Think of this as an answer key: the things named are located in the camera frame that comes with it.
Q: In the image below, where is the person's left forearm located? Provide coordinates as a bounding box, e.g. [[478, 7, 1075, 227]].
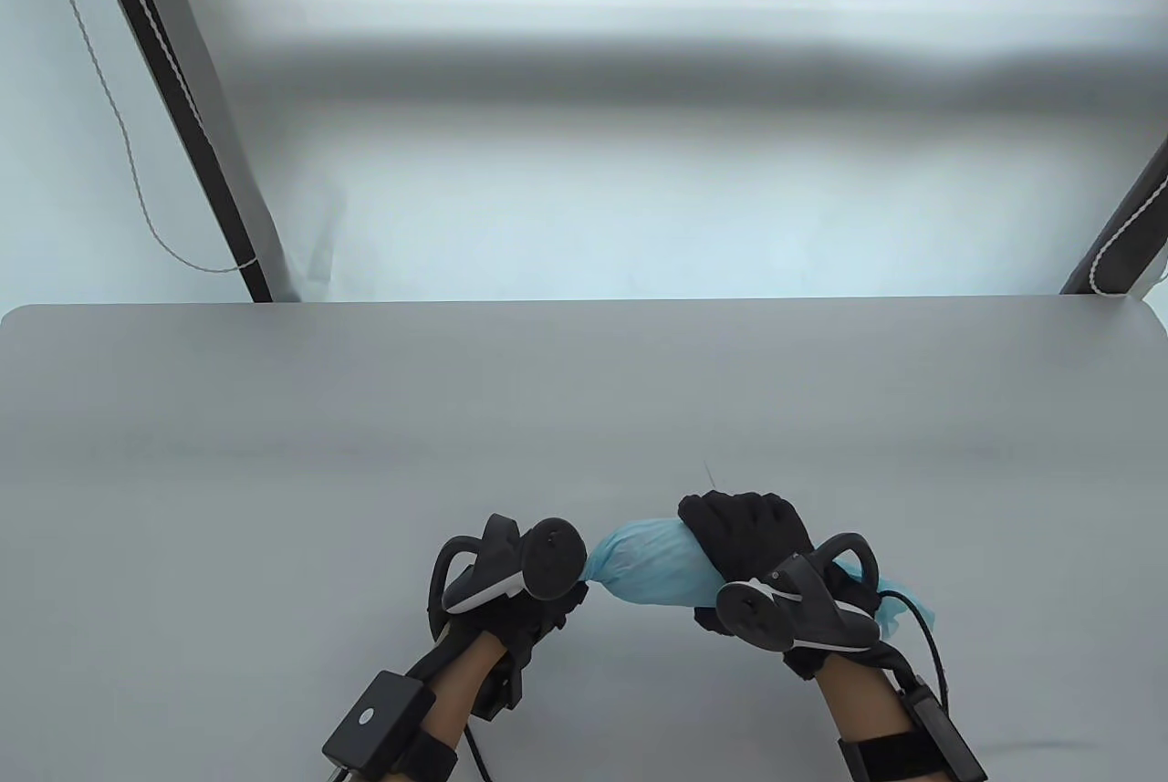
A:
[[424, 636, 509, 746]]

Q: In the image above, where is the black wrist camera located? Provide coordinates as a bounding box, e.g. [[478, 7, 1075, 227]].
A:
[[474, 654, 527, 721]]

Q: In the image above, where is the black wrist strap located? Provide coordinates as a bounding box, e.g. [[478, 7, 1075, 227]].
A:
[[401, 727, 460, 782], [838, 727, 943, 782]]

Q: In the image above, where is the white twisted cord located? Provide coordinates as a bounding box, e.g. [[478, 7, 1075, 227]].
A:
[[27, 0, 258, 275], [1090, 175, 1168, 295]]

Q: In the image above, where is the person's right hand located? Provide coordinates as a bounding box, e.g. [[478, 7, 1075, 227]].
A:
[[678, 492, 913, 683]]

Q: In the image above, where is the person's right forearm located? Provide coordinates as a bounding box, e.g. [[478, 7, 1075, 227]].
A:
[[815, 659, 913, 746]]

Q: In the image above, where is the black cable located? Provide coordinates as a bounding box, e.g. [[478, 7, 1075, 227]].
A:
[[464, 723, 495, 782], [881, 590, 952, 710]]

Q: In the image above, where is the black and white controller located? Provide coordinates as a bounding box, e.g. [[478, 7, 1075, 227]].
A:
[[429, 515, 588, 637], [716, 532, 883, 653]]

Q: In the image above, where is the black wrist sensor box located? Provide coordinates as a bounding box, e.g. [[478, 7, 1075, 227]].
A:
[[321, 671, 437, 774], [899, 677, 988, 782]]

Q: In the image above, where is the dark metal frame pole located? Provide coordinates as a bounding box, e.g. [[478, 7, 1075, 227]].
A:
[[76, 0, 302, 303], [1061, 139, 1168, 297]]

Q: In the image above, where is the person's left hand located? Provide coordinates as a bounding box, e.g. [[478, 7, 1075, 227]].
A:
[[427, 577, 590, 683]]

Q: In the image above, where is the light blue gift wrapping paper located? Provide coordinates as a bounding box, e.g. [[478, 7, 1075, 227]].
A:
[[584, 517, 939, 637]]

